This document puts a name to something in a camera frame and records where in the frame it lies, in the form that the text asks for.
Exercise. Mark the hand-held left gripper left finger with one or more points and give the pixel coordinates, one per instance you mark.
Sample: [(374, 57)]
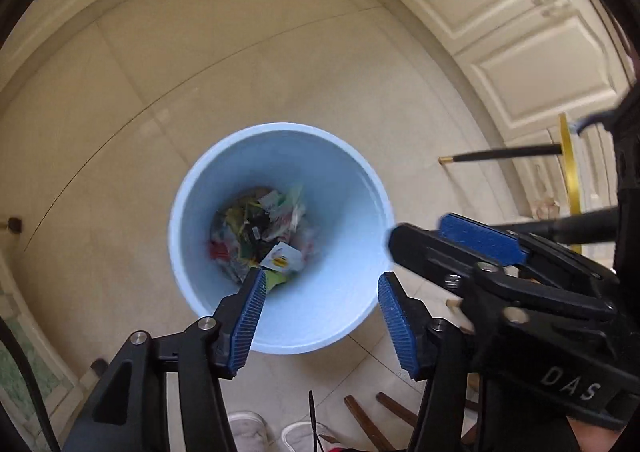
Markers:
[(245, 327)]

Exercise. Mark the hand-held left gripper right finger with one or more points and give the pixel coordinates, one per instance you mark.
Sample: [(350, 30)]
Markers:
[(400, 327)]

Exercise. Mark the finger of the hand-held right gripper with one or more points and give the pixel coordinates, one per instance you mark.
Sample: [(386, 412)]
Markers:
[(480, 237), (430, 257)]

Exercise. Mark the light blue trash bin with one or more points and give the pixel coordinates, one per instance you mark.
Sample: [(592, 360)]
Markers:
[(340, 212)]

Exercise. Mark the person's right hand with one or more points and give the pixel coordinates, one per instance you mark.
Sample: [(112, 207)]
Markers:
[(600, 439)]

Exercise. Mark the brown wooden chair leg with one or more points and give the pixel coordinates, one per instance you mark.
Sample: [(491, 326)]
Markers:
[(365, 424), (397, 409)]

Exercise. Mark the black table leg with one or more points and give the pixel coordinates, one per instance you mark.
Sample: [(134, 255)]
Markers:
[(500, 155), (575, 227)]

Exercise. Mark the pile of wrappers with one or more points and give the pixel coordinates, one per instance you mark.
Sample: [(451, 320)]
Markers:
[(260, 232)]

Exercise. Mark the white shoe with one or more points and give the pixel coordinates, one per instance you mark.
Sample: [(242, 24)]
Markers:
[(300, 437), (250, 432)]

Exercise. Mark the cream lower kitchen cabinets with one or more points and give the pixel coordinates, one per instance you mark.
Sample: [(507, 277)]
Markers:
[(525, 32)]

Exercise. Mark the green patterned mat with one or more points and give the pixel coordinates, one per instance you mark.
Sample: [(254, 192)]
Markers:
[(20, 367)]

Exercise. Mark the small dark floor object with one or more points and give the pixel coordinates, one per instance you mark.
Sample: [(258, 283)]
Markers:
[(15, 224)]

